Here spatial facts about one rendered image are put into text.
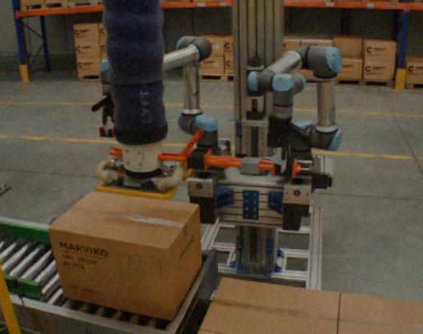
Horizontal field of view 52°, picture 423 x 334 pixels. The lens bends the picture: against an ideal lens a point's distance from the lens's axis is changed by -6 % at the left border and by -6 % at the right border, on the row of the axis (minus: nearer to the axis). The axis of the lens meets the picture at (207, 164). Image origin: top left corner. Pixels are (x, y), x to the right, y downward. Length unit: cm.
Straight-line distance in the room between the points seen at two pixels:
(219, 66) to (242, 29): 680
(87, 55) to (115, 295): 832
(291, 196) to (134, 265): 84
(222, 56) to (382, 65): 311
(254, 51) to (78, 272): 141
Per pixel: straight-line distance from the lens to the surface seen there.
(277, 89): 165
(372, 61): 900
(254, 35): 239
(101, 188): 193
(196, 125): 237
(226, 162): 179
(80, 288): 225
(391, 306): 228
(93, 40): 1001
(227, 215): 252
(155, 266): 194
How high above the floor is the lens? 196
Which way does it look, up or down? 23 degrees down
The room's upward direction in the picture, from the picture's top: 2 degrees counter-clockwise
